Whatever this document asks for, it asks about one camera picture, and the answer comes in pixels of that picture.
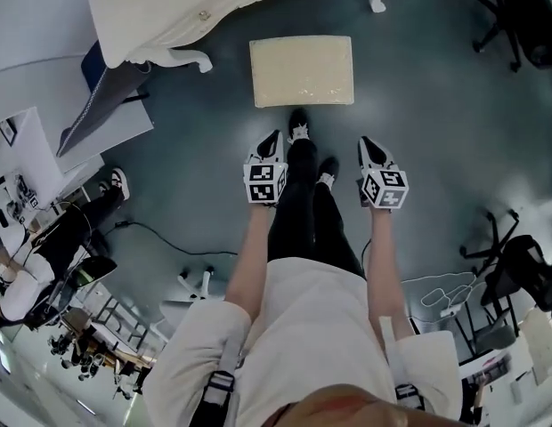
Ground black metal rack frame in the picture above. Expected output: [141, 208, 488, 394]
[65, 282, 171, 360]

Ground person's white shirt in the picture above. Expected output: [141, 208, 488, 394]
[142, 257, 463, 427]

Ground dark blue leaning panel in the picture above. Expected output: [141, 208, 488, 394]
[55, 40, 151, 158]

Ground black mesh office chair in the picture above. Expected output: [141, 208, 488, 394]
[458, 208, 552, 325]

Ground white ornate dressing table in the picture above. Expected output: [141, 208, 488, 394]
[85, 0, 416, 75]

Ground black white shoulder strap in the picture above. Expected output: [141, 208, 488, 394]
[377, 315, 427, 412]
[199, 326, 243, 427]

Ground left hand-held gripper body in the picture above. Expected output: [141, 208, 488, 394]
[242, 130, 289, 206]

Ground white chair base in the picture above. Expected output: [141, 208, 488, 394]
[176, 264, 229, 302]

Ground person's chin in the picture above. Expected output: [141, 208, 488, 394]
[275, 383, 475, 427]

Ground person's left forearm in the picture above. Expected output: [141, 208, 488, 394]
[223, 202, 282, 316]

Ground person's right forearm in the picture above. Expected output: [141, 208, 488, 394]
[366, 208, 416, 338]

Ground person's black trouser legs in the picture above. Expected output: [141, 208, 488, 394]
[266, 139, 367, 280]

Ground white cluttered desk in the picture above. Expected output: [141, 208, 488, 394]
[0, 106, 66, 239]

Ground white flat board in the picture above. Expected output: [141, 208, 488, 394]
[57, 85, 155, 173]

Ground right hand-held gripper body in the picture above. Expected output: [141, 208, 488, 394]
[358, 135, 410, 213]

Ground white floor cable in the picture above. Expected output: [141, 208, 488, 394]
[419, 270, 478, 318]

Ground person's black white shoe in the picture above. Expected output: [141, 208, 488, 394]
[286, 108, 313, 145]
[317, 157, 341, 189]

